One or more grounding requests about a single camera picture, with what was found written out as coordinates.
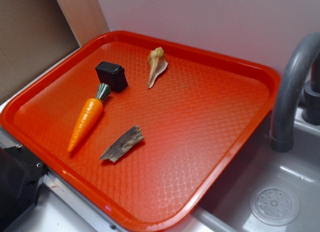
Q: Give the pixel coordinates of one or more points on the brown cardboard panel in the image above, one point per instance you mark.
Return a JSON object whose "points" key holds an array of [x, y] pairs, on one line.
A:
{"points": [[35, 35]]}

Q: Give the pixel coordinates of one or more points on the orange toy carrot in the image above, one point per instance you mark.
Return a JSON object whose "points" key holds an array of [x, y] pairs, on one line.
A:
{"points": [[88, 116]]}

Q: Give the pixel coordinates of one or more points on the grey toy faucet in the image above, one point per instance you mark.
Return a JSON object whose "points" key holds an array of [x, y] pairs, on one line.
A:
{"points": [[296, 74]]}

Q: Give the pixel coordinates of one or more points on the black plastic box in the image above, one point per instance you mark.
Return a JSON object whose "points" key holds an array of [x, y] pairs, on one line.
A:
{"points": [[113, 75]]}

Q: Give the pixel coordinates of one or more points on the tan conch seashell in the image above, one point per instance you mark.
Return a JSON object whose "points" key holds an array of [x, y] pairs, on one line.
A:
{"points": [[157, 65]]}

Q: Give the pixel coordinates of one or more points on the red plastic tray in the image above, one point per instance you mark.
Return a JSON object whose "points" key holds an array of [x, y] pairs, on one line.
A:
{"points": [[194, 120]]}

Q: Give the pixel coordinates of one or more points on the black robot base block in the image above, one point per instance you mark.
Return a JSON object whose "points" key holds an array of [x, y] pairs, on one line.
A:
{"points": [[21, 179]]}

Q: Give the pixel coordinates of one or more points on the brown wood chip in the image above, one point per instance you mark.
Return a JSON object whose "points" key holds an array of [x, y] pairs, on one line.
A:
{"points": [[123, 144]]}

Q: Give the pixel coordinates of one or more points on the dark grey faucet handle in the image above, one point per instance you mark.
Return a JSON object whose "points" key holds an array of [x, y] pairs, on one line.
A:
{"points": [[311, 91]]}

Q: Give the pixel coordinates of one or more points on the grey toy sink basin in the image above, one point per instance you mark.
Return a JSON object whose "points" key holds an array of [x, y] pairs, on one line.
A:
{"points": [[266, 191]]}

